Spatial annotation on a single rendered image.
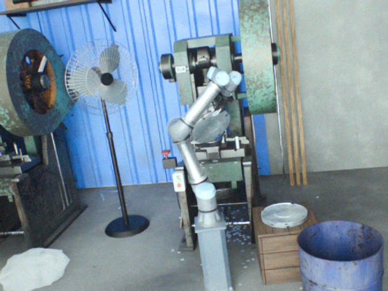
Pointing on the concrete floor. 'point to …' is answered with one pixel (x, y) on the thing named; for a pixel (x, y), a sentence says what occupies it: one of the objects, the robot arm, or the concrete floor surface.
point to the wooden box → (279, 248)
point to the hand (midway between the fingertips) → (214, 113)
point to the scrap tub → (340, 257)
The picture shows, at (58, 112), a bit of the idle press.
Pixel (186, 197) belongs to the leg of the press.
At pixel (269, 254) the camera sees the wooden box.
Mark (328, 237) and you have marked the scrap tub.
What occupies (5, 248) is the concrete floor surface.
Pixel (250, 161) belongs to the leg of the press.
